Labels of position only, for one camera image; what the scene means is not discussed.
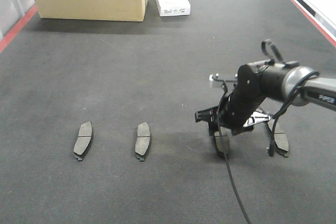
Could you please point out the black conveyor belt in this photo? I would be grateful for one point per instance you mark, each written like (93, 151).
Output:
(59, 74)

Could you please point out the red conveyor frame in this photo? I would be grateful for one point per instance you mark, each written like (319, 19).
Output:
(13, 32)

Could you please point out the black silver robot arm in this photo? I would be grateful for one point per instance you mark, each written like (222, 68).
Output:
(284, 81)

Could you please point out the brake pad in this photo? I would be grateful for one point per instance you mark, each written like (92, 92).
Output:
(83, 141)
(222, 144)
(143, 141)
(281, 143)

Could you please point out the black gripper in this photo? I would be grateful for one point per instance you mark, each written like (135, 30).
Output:
(235, 109)

